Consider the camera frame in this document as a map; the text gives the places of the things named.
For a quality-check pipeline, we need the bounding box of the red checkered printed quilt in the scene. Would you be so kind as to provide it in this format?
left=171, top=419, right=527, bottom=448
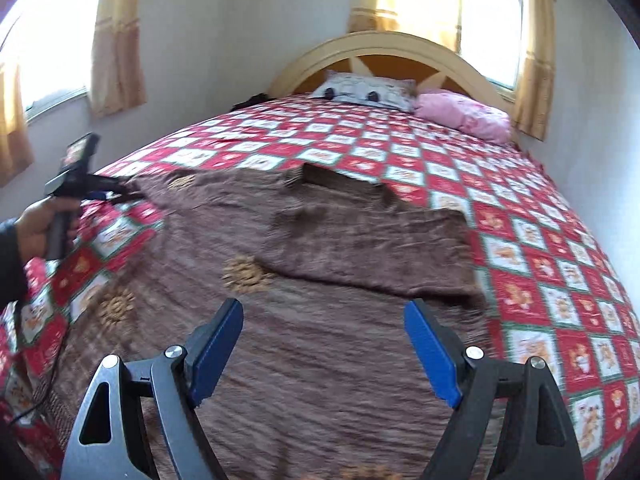
left=0, top=94, right=640, bottom=480

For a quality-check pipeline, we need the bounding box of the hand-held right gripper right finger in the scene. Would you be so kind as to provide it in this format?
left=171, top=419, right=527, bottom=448
left=403, top=299, right=586, bottom=480

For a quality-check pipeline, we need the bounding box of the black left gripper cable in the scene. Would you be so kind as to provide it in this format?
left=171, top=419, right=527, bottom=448
left=7, top=300, right=68, bottom=423

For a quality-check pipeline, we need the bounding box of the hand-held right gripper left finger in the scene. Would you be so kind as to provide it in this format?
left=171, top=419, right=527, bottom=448
left=60, top=298, right=245, bottom=480

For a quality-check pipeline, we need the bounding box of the brown knitted sweater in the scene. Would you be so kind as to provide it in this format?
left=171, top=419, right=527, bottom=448
left=47, top=162, right=501, bottom=480

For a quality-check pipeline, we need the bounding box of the window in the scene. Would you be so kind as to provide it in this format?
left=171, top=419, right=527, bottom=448
left=0, top=0, right=107, bottom=126
left=459, top=0, right=526, bottom=106

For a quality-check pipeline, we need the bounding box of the dark cloth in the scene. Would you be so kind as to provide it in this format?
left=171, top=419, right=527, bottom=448
left=231, top=92, right=272, bottom=112

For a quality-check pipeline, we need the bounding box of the cream wooden headboard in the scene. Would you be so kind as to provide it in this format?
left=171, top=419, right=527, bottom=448
left=267, top=30, right=516, bottom=107

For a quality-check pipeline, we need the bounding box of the person's left hand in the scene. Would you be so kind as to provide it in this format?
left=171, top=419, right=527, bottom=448
left=15, top=196, right=81, bottom=262

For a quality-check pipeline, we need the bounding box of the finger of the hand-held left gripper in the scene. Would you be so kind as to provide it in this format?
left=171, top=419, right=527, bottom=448
left=85, top=174, right=144, bottom=206

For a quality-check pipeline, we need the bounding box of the person's left forearm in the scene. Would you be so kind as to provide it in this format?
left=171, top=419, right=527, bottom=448
left=0, top=219, right=30, bottom=307

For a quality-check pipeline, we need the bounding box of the yellow curtain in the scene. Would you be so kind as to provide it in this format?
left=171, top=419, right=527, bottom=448
left=0, top=60, right=36, bottom=187
left=512, top=0, right=557, bottom=142
left=89, top=0, right=147, bottom=119
left=347, top=0, right=463, bottom=54

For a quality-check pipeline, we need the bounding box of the white patterned pillow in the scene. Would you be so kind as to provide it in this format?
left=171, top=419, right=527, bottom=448
left=309, top=71, right=418, bottom=113

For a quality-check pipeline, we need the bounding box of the pink pillow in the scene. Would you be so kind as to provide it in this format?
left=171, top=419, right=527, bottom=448
left=415, top=87, right=512, bottom=143

